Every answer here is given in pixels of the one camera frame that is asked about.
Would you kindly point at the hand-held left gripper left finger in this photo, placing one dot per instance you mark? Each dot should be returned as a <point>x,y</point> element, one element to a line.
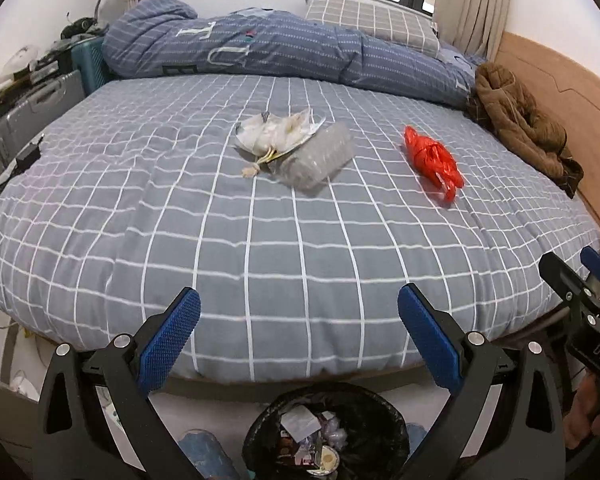
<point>172,335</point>

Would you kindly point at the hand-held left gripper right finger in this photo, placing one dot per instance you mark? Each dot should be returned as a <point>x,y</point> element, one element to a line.
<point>425,335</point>

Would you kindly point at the trash bin with black liner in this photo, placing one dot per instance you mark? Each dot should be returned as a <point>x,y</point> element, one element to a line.
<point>380,440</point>

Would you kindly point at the red plastic bag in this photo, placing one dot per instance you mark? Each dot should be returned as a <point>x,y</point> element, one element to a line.
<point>430,157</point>

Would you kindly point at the small beige food scrap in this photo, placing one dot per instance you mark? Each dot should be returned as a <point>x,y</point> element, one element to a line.
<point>250,171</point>

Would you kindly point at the person's right hand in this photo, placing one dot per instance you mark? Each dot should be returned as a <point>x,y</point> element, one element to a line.
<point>582,410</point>

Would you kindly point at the blue slipper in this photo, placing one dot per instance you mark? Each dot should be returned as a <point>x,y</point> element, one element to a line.
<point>202,452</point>
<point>415,435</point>

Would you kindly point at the grey checked bed cover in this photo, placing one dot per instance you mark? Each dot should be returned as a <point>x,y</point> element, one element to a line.
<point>280,260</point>

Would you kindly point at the wooden headboard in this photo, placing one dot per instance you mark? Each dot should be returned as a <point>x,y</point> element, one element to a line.
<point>580,110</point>

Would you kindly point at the round yellow-lidded cup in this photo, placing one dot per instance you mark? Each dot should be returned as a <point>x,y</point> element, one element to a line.
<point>324,461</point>

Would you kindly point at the brown fleece jacket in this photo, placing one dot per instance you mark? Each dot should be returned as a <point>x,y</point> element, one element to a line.
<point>515,115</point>

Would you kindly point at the black power adapter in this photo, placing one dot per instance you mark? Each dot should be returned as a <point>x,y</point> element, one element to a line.
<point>29,155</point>

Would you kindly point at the grey hard suitcase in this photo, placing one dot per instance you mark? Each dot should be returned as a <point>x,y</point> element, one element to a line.
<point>35,110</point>

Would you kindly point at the teal hard suitcase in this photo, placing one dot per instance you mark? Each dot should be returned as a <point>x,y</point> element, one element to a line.
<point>90,60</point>

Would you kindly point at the blue printed duvet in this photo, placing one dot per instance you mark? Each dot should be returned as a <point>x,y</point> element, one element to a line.
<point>280,45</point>

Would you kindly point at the white rounded appliance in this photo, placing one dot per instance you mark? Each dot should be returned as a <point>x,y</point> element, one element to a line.
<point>20,62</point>

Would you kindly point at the black headset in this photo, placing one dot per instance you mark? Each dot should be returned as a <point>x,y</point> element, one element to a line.
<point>80,27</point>

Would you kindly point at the grey checked pillow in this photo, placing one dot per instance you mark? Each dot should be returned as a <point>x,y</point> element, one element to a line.
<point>375,17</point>

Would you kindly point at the wooden bed frame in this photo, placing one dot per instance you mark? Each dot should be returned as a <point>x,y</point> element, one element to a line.
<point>220,387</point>

